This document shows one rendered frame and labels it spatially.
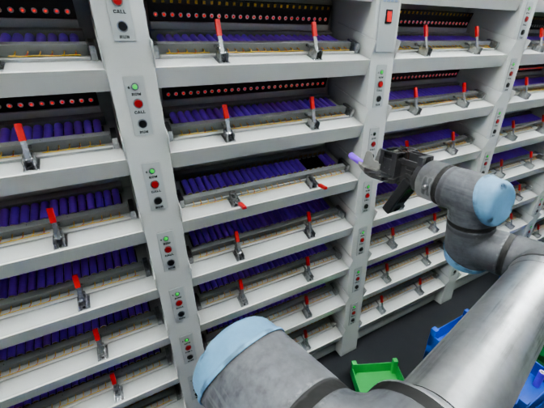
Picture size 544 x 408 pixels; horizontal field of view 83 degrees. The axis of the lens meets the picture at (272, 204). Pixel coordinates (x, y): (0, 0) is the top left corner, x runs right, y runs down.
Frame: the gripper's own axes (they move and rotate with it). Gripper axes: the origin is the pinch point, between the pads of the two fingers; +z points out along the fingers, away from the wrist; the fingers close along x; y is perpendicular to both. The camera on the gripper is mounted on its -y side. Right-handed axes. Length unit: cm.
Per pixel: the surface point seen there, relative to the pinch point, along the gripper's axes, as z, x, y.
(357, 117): 14.6, -9.0, 10.6
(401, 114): 14.1, -28.7, 9.9
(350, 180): 12.1, -5.9, -9.8
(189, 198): 16, 48, -6
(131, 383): 17, 74, -65
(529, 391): -44, -35, -67
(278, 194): 13.5, 21.3, -9.4
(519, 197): 14, -131, -45
